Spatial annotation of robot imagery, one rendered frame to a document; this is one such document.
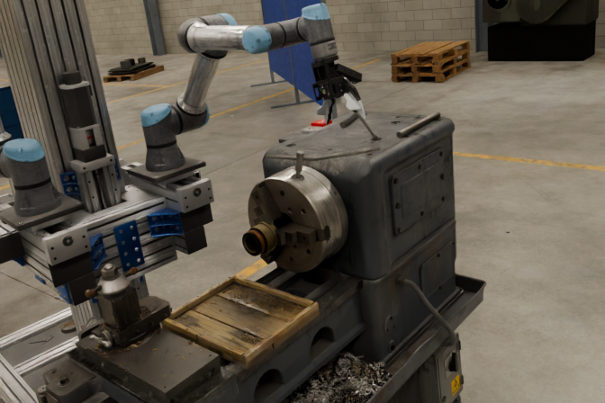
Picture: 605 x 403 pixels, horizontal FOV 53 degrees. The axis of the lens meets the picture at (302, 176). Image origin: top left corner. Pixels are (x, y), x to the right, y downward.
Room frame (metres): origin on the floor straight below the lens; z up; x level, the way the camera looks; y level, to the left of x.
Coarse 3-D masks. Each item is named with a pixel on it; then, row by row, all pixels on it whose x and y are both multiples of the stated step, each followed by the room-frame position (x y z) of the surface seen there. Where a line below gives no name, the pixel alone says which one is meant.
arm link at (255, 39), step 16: (192, 32) 1.99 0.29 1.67; (208, 32) 1.93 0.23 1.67; (224, 32) 1.87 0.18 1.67; (240, 32) 1.82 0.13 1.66; (256, 32) 1.74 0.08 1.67; (272, 32) 1.77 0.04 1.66; (192, 48) 1.99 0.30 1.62; (208, 48) 1.95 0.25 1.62; (224, 48) 1.89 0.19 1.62; (240, 48) 1.83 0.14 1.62; (256, 48) 1.74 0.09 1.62; (272, 48) 1.78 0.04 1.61
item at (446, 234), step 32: (448, 224) 2.06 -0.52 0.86; (416, 256) 1.89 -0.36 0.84; (448, 256) 2.06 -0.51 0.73; (384, 288) 1.75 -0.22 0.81; (448, 288) 2.06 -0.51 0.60; (384, 320) 1.74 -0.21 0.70; (416, 320) 1.88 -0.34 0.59; (352, 352) 1.77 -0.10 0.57; (384, 352) 1.73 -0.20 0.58; (416, 384) 1.90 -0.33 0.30
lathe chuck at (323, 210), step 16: (272, 176) 1.76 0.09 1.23; (288, 176) 1.73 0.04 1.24; (304, 176) 1.74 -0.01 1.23; (272, 192) 1.75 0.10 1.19; (288, 192) 1.70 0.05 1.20; (304, 192) 1.67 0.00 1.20; (320, 192) 1.69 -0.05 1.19; (288, 208) 1.71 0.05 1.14; (304, 208) 1.66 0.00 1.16; (320, 208) 1.65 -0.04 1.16; (336, 208) 1.69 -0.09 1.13; (304, 224) 1.67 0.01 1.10; (320, 224) 1.63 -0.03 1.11; (336, 224) 1.67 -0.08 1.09; (320, 240) 1.64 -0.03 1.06; (336, 240) 1.67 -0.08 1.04; (288, 256) 1.73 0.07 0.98; (304, 256) 1.68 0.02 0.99; (320, 256) 1.64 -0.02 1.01; (304, 272) 1.69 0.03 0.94
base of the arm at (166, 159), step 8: (168, 144) 2.23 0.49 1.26; (176, 144) 2.27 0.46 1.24; (152, 152) 2.22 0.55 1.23; (160, 152) 2.21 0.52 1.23; (168, 152) 2.22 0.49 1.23; (176, 152) 2.24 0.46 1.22; (152, 160) 2.21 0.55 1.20; (160, 160) 2.21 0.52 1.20; (168, 160) 2.21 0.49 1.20; (176, 160) 2.23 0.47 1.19; (184, 160) 2.26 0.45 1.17; (152, 168) 2.21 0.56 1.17; (160, 168) 2.20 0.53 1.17; (168, 168) 2.20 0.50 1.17
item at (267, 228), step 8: (256, 224) 1.68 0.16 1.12; (264, 224) 1.66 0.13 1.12; (272, 224) 1.68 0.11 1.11; (248, 232) 1.63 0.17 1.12; (256, 232) 1.62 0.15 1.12; (264, 232) 1.63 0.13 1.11; (272, 232) 1.64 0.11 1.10; (248, 240) 1.66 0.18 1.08; (256, 240) 1.60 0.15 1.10; (264, 240) 1.62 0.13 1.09; (272, 240) 1.63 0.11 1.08; (248, 248) 1.64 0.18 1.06; (256, 248) 1.65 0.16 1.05; (264, 248) 1.61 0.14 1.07; (272, 248) 1.65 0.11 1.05
